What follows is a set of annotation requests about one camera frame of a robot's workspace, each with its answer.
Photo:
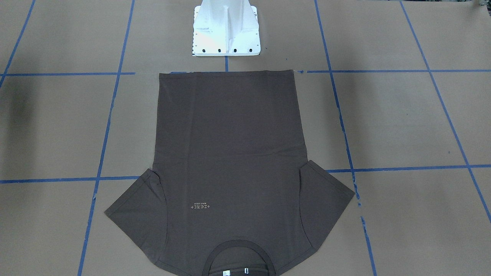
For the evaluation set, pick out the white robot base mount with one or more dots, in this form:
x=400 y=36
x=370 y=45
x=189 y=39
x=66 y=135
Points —
x=226 y=28

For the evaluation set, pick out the dark brown t-shirt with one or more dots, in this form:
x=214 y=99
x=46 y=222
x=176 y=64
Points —
x=231 y=191

